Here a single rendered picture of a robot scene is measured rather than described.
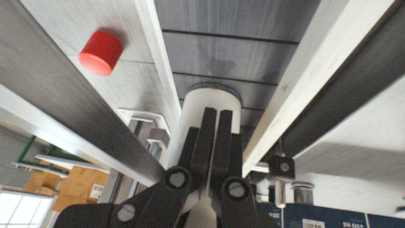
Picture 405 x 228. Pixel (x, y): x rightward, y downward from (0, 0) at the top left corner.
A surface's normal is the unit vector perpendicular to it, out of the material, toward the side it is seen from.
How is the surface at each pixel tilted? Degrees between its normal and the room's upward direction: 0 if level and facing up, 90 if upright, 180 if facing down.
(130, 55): 0
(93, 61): 0
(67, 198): 100
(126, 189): 90
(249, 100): 0
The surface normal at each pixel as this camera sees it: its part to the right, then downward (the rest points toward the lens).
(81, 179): -0.18, -0.49
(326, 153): -0.17, 0.86
